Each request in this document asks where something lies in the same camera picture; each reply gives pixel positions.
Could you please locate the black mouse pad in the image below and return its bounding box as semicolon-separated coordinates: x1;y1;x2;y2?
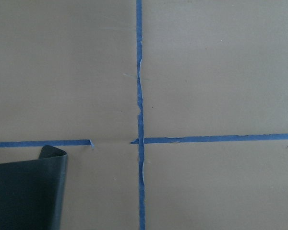
0;145;68;230

